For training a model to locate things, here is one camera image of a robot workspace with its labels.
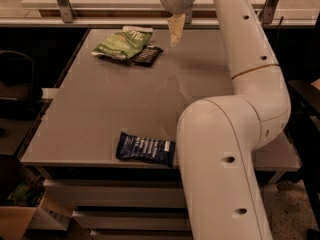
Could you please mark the blue snack bar wrapper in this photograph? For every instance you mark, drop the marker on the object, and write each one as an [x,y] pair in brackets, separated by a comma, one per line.
[151,150]

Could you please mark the cardboard box with items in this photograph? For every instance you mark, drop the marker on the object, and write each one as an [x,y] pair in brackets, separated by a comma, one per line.
[26,204]

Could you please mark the black rxbar chocolate bar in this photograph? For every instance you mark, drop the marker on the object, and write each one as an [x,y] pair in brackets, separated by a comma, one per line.
[148,56]

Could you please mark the left metal shelf bracket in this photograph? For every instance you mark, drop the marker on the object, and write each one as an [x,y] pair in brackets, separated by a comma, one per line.
[66,11]

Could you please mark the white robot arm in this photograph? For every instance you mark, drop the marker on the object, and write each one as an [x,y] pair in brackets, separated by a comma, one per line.
[216,136]

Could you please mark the right metal shelf bracket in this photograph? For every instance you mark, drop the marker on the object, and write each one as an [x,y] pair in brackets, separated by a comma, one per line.
[267,14]

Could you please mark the black office chair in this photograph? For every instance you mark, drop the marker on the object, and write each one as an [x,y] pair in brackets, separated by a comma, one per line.
[20,91]

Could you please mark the white drawer cabinet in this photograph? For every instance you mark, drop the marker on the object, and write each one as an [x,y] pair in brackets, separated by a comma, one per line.
[155,203]

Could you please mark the green jalapeno chip bag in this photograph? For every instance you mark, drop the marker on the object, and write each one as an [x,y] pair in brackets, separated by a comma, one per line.
[125,44]

